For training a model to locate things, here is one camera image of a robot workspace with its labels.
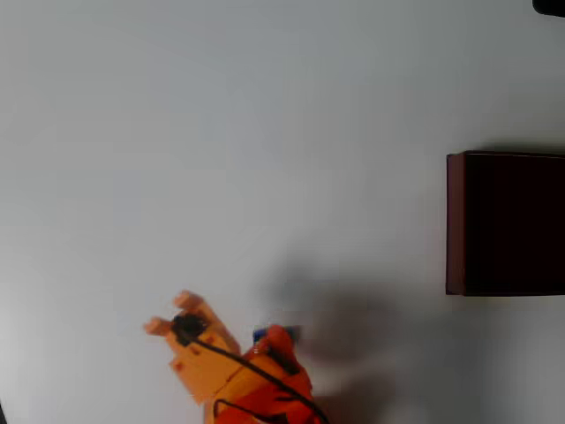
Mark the small blue object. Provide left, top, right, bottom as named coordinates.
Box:
left=252, top=325, right=304, bottom=345

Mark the dark red box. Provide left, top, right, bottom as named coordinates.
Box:
left=445, top=149, right=565, bottom=298

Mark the black object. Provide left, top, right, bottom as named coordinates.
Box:
left=531, top=0, right=565, bottom=18

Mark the light orange wrist camera mount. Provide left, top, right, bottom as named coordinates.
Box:
left=142, top=289, right=243, bottom=405

